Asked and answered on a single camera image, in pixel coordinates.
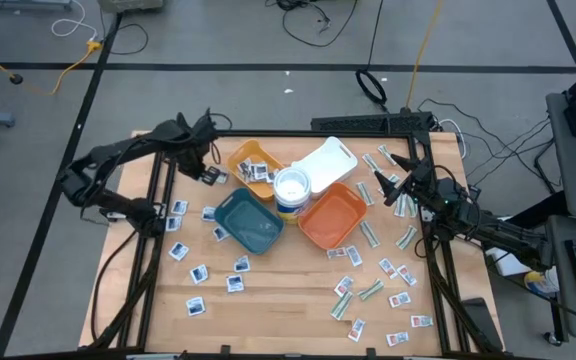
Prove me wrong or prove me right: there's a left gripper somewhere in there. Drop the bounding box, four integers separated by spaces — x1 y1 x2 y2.
177 142 221 185

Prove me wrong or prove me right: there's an orange plastic bin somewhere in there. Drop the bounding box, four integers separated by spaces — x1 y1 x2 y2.
297 181 368 251

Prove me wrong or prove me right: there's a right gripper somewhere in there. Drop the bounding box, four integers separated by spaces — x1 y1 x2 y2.
373 154 449 209

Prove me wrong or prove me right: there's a white box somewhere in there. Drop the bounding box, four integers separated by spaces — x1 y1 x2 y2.
485 247 532 277

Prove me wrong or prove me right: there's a black cable bundle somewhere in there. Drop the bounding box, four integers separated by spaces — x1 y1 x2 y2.
265 0 359 50

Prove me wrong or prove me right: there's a yellow plastic bin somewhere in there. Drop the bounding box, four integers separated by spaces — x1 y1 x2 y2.
225 138 287 203

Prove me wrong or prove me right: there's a yellow extension cable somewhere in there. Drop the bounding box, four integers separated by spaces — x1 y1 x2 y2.
0 37 104 97

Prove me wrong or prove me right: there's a yellow drop cable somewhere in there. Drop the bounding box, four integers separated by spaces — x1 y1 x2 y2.
403 0 444 114

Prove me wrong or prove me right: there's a grey bench foot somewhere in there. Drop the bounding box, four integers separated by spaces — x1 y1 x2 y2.
0 0 74 11

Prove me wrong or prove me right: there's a white floor cable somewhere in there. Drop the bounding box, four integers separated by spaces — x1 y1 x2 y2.
50 0 100 44

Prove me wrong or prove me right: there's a black drop cable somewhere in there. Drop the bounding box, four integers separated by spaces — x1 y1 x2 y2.
355 0 389 114

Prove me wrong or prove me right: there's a grey computer dolly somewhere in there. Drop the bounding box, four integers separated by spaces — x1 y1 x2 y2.
97 0 165 14

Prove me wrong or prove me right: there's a teal plastic bin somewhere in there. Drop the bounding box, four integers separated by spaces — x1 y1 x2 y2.
213 187 286 256

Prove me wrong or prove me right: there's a black stand foot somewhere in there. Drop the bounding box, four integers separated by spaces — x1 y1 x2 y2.
460 297 503 351

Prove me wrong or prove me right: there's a black floor cable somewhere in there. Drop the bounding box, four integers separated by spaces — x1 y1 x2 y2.
98 9 150 56

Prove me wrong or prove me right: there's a disinfecting wipes canister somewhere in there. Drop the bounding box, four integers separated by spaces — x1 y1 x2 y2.
272 166 313 225

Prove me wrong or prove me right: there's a white plastic bin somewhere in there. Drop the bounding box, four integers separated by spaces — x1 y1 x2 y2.
290 135 359 197

